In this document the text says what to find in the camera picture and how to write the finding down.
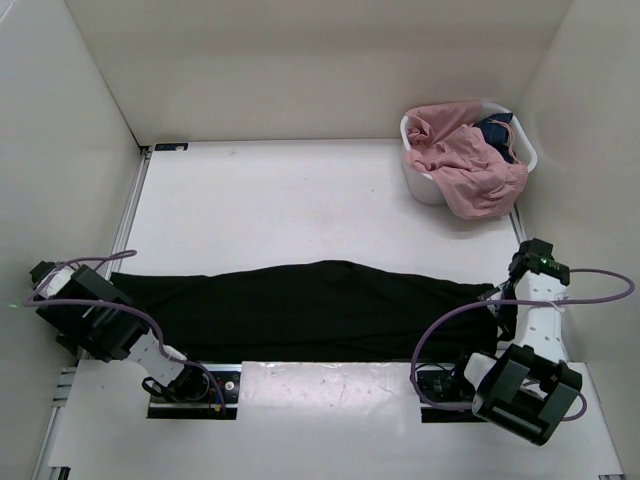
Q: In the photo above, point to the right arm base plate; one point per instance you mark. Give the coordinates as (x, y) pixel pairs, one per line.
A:
(440, 384)

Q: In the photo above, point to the black trousers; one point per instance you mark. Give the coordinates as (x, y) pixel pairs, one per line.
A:
(328, 311)

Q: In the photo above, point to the navy garment in basket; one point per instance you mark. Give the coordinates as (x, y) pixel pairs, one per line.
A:
(497, 131)

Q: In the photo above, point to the dark label sticker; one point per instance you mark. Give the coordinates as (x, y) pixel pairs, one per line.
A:
(163, 147)

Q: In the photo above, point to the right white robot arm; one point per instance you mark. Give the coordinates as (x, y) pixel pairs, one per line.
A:
(529, 387)

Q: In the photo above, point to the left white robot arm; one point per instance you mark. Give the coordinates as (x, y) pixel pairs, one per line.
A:
(91, 314)

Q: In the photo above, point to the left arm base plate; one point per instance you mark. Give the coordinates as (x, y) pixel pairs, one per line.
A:
(215, 395)

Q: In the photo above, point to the pink trousers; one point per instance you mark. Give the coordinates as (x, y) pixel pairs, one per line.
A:
(476, 182)

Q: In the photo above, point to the white laundry basket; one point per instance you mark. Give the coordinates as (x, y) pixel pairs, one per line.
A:
(424, 189)

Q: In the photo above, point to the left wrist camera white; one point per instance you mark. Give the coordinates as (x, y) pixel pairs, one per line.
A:
(53, 283)

